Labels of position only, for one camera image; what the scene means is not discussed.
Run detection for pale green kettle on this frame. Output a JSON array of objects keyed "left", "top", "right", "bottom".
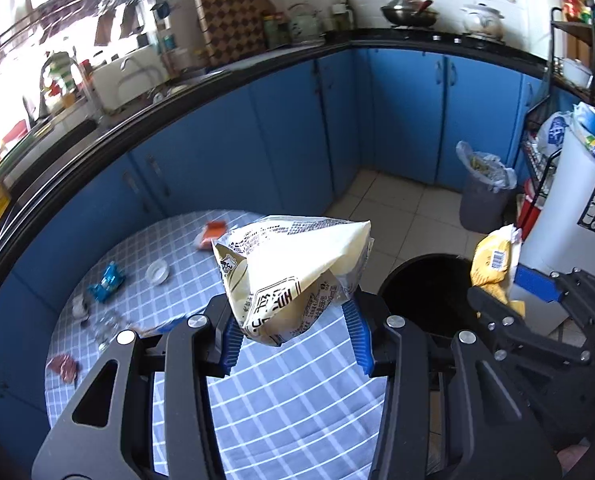
[{"left": 286, "top": 3, "right": 325, "bottom": 41}]

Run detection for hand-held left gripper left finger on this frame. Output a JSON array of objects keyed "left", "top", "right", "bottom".
[{"left": 32, "top": 294, "right": 243, "bottom": 480}]

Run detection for white plastic bin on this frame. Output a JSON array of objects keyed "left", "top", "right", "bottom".
[{"left": 515, "top": 127, "right": 595, "bottom": 281}]

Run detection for clear plastic wrapper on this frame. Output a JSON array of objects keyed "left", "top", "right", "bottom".
[{"left": 85, "top": 307, "right": 128, "bottom": 351}]

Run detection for red-brown snack packet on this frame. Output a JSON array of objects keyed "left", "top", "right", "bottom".
[{"left": 48, "top": 354, "right": 80, "bottom": 385}]

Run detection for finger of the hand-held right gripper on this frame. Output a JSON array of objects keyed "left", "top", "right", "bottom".
[
  {"left": 467, "top": 285, "right": 595, "bottom": 368},
  {"left": 512, "top": 265, "right": 595, "bottom": 331}
]

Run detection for glass oil bottle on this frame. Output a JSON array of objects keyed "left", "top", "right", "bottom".
[{"left": 332, "top": 2, "right": 353, "bottom": 31}]

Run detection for blue foil snack packet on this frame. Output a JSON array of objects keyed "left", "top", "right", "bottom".
[{"left": 88, "top": 261, "right": 124, "bottom": 303}]

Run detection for yellow snack bag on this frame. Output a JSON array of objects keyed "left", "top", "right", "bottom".
[{"left": 470, "top": 224, "right": 525, "bottom": 318}]

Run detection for row of hanging utensils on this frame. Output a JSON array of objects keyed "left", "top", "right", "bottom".
[{"left": 95, "top": 0, "right": 223, "bottom": 46}]

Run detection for white ceramic pot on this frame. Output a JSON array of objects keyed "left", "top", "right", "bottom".
[{"left": 460, "top": 3, "right": 505, "bottom": 41}]

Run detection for checkered wooden cutting board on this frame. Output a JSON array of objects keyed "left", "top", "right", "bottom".
[{"left": 192, "top": 0, "right": 268, "bottom": 66}]

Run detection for black metal wire rack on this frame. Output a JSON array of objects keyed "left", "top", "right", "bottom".
[{"left": 520, "top": 5, "right": 595, "bottom": 221}]

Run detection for white blue-print plastic bag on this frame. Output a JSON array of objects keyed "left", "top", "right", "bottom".
[{"left": 535, "top": 112, "right": 575, "bottom": 153}]

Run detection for blue kitchen cabinets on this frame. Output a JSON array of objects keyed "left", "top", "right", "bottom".
[{"left": 0, "top": 42, "right": 578, "bottom": 411}]

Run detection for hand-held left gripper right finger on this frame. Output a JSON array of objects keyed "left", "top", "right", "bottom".
[{"left": 342, "top": 285, "right": 563, "bottom": 480}]

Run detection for red plastic container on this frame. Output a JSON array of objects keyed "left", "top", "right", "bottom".
[{"left": 515, "top": 180, "right": 545, "bottom": 241}]

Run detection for white plastic container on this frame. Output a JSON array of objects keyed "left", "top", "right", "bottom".
[{"left": 92, "top": 44, "right": 173, "bottom": 111}]

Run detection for cream snack bag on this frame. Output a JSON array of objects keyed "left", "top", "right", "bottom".
[{"left": 212, "top": 215, "right": 374, "bottom": 346}]

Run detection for grey waste can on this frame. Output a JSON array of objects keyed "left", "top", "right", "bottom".
[{"left": 460, "top": 170, "right": 515, "bottom": 233}]

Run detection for small white round lid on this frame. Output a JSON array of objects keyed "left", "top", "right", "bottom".
[{"left": 145, "top": 261, "right": 171, "bottom": 286}]

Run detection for round checkered tablecloth table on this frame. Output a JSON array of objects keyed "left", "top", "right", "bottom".
[{"left": 45, "top": 210, "right": 393, "bottom": 480}]

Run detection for black wok with lid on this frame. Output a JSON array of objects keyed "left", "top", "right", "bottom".
[{"left": 380, "top": 0, "right": 441, "bottom": 28}]

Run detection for white cylindrical appliance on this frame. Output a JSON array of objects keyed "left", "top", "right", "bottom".
[{"left": 520, "top": 0, "right": 563, "bottom": 61}]

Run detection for clear plastic liner bag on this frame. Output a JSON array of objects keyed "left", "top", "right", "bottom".
[{"left": 456, "top": 140, "right": 518, "bottom": 191}]

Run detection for orange white melon-print packet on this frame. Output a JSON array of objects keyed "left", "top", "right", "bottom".
[{"left": 196, "top": 220, "right": 228, "bottom": 251}]

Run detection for black round trash bin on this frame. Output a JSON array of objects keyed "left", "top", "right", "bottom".
[{"left": 379, "top": 254, "right": 483, "bottom": 346}]

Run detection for green jar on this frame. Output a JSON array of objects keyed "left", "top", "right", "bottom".
[{"left": 262, "top": 12, "right": 291, "bottom": 51}]

